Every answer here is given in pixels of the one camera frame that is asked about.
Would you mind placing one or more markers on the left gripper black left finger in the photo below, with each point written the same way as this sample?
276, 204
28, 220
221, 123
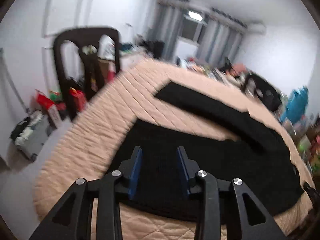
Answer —
71, 216

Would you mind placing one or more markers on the window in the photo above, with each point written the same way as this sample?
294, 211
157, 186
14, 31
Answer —
194, 25

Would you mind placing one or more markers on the red gift bag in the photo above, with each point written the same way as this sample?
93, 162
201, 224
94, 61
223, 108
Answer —
50, 107

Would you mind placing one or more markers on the striped grey blue curtains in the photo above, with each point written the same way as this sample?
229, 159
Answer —
215, 34

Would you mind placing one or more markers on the white air conditioner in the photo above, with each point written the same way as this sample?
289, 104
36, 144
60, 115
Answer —
256, 28

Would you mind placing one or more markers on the beige quilted bed cover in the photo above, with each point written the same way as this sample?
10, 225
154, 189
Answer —
89, 146

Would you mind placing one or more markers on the dark plastic chair right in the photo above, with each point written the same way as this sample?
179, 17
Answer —
265, 92

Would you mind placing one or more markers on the grey bin with cloths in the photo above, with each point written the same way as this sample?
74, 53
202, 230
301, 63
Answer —
30, 135

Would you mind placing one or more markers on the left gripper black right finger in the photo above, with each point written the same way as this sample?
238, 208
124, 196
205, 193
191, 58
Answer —
230, 203

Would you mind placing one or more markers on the black pants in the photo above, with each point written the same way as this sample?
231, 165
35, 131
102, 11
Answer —
259, 157

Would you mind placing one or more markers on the white low cabinet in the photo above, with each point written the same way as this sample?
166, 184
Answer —
131, 58

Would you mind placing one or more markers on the blue thermos jug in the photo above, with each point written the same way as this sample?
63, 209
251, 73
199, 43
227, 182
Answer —
296, 105

